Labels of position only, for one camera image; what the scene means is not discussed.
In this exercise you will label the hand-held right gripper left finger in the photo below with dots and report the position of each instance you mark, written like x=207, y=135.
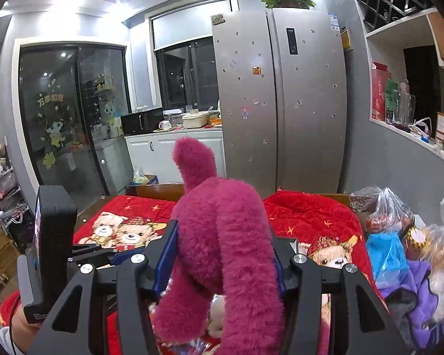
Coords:
x=166, y=262

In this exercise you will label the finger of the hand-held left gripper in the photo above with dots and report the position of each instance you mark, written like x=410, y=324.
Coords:
x=88, y=248
x=120, y=259

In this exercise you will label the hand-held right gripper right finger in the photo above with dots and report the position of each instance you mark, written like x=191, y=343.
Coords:
x=310, y=277

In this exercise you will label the pink plush toy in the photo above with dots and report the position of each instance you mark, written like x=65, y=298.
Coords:
x=225, y=229

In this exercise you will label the person's left hand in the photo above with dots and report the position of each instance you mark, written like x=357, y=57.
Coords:
x=24, y=329

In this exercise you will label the red printed blanket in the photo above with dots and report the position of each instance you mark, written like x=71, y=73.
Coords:
x=133, y=210

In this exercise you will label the metal storage rack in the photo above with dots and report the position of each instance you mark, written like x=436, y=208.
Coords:
x=0, y=177

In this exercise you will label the blue plastic bag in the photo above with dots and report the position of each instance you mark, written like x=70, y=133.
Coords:
x=386, y=255

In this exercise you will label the blue box with bags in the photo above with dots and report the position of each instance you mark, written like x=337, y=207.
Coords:
x=144, y=179

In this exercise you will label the grey cloth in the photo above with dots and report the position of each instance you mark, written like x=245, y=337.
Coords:
x=401, y=310

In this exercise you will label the clear plastic bag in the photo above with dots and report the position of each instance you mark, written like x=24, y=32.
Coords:
x=384, y=207

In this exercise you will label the glass sliding door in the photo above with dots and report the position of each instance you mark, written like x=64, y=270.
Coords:
x=59, y=118

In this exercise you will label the white kitchen cabinet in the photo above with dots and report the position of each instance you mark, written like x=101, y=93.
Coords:
x=151, y=155

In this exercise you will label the purple cloth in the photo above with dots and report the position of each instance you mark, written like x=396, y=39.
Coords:
x=421, y=303

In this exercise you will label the glass jar gold lid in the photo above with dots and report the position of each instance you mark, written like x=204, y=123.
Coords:
x=418, y=238

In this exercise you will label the black microwave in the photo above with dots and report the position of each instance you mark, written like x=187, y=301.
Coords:
x=137, y=122

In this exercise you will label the clear bag with bread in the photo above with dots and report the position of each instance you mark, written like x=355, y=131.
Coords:
x=440, y=251

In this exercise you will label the white cup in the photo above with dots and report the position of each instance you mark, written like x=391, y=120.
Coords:
x=164, y=125

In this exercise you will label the cream cooking pot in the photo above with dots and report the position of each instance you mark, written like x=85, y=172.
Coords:
x=194, y=120

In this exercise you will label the silver refrigerator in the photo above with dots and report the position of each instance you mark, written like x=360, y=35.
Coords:
x=281, y=118

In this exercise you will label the dark window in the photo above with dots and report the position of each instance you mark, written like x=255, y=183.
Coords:
x=185, y=74

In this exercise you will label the red gift box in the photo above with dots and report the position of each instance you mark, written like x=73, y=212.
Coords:
x=378, y=96

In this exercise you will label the green box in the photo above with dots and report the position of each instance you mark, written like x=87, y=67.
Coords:
x=390, y=100

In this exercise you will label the clear glass bottle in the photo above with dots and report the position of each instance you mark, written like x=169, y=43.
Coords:
x=405, y=103

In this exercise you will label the white roller blind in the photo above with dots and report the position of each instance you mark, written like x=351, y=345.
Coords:
x=188, y=22

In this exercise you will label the yellow hanging holder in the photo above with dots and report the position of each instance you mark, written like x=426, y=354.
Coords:
x=346, y=39

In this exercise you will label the black wine rack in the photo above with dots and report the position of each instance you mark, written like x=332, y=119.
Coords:
x=377, y=7

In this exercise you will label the white wall shelf unit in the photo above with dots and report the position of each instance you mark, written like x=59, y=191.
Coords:
x=399, y=22

